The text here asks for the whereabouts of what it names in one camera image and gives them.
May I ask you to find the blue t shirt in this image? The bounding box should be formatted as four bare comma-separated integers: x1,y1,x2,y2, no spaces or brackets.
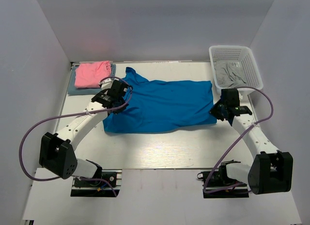
103,67,217,133

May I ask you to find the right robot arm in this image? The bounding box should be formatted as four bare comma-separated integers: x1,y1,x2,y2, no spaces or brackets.
203,88,293,194

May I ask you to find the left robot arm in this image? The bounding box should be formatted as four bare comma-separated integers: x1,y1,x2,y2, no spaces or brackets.
39,80,132,180

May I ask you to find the grey t shirt in basket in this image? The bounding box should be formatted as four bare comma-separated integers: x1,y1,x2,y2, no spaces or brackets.
214,61,247,88

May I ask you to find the pink folded t shirt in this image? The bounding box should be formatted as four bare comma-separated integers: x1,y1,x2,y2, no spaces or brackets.
75,61,111,89

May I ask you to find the white plastic basket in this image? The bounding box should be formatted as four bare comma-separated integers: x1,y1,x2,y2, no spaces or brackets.
209,45,263,94

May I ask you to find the grey-blue folded t shirt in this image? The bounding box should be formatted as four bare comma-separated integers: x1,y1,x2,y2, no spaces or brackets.
67,64,116,96

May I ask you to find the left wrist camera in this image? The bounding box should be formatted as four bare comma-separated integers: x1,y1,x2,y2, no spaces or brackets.
99,78,113,90

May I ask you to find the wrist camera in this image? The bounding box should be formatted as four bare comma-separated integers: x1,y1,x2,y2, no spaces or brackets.
99,78,113,90
238,90,248,103

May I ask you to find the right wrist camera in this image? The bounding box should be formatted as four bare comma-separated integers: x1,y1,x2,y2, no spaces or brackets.
238,90,248,103

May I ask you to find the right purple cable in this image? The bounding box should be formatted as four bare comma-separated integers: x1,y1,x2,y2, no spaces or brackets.
202,86,274,194

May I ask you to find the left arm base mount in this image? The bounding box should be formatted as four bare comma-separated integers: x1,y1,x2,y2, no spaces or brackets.
70,170,122,198

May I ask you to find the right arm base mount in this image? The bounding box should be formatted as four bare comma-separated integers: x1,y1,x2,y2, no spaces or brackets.
203,160,249,199

